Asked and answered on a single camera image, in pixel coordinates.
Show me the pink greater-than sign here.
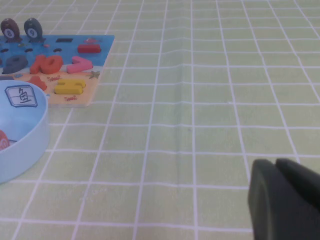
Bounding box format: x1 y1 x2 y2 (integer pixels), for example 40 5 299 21
66 56 93 74

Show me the orange plus sign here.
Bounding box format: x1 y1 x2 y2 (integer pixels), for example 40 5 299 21
24 75 48 91

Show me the orange fish peg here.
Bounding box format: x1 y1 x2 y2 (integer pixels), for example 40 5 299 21
0 129 10 152

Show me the blue wooden puzzle board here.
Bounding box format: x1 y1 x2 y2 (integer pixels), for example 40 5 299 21
0 34 116 108

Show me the orange number ten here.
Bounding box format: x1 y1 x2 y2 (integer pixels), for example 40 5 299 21
29 54 63 75

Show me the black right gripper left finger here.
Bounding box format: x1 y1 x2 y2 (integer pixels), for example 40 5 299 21
247 159 320 240

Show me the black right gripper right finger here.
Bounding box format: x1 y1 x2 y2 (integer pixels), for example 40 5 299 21
274 157 320 210

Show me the red minus sign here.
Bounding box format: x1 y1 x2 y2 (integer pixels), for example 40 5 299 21
77 43 102 54

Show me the yellow equals sign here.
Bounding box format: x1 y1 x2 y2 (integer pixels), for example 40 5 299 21
54 79 87 95

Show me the green checkered tablecloth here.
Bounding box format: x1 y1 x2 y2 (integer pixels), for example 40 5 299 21
0 0 320 240

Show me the light blue plastic bowl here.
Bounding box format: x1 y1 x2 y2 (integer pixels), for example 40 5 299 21
0 79 50 185

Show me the brown number eight fish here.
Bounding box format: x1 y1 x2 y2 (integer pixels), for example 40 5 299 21
0 17 21 43

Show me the dark blue number nine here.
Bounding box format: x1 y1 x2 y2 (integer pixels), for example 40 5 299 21
1 54 28 75

